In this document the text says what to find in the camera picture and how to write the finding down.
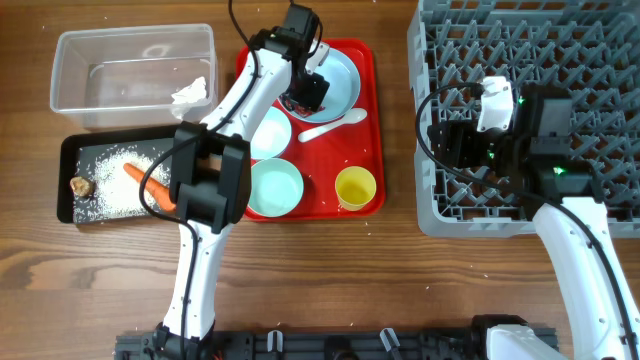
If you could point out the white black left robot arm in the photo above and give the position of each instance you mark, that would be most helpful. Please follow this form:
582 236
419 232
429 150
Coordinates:
210 179

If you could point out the red snack wrapper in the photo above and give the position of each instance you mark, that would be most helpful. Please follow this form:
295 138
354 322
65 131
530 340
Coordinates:
301 110

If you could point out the light blue plate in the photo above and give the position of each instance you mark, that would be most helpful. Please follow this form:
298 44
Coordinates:
344 88

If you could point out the light blue bowl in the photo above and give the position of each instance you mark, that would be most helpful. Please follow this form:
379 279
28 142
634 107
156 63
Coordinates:
272 136

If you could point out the white tissue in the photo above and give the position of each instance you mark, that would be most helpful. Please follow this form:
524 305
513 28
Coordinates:
192 93

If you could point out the white rice pile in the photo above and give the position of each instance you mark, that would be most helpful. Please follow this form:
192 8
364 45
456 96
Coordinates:
116 193

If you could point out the grey dishwasher rack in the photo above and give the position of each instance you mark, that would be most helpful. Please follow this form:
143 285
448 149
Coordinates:
589 48

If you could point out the yellow cup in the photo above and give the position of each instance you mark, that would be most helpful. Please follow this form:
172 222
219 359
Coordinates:
355 188

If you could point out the orange carrot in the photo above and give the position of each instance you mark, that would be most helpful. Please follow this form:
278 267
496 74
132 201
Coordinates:
157 190

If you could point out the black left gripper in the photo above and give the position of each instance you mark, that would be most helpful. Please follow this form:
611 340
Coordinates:
312 95

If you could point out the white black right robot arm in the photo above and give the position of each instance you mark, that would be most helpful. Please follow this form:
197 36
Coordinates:
527 140

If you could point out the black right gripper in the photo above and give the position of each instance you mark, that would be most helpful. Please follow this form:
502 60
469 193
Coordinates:
458 137

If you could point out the black waste tray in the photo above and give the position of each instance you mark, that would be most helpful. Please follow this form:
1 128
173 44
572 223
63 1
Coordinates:
72 144

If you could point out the red serving tray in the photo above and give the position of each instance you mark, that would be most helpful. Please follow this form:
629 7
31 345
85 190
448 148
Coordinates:
322 159

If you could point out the green bowl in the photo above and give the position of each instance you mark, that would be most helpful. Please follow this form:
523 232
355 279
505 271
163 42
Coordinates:
277 187

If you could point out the white plastic spoon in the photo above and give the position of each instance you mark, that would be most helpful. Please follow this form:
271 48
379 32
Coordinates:
352 116

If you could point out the brown food scrap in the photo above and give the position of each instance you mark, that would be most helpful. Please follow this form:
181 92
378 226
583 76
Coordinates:
81 186

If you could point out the clear plastic bin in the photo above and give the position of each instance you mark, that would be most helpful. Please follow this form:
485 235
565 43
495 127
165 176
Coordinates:
124 77

